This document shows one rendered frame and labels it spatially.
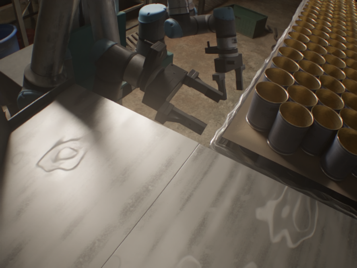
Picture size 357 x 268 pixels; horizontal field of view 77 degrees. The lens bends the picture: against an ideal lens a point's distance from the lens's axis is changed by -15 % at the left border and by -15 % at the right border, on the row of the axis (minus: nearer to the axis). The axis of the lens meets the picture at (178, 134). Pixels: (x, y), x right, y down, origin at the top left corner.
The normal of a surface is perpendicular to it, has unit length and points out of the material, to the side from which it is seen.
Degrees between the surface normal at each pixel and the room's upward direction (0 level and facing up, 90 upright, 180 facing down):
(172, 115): 14
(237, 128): 2
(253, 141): 2
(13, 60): 0
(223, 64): 83
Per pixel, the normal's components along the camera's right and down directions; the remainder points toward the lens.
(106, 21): 0.46, 0.64
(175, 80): 0.32, -0.62
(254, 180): 0.08, -0.70
